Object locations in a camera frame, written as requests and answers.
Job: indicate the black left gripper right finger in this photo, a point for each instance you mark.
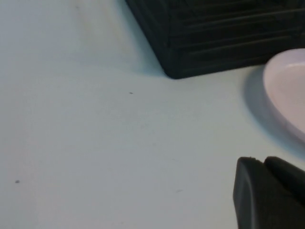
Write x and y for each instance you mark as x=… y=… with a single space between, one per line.
x=288 y=176

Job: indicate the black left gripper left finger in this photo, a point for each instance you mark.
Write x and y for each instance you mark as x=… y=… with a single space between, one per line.
x=257 y=200

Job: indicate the pink round plate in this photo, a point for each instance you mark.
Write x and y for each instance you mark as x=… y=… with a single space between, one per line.
x=288 y=93

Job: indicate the black plastic drain tray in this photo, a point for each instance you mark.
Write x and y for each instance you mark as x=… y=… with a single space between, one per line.
x=214 y=35

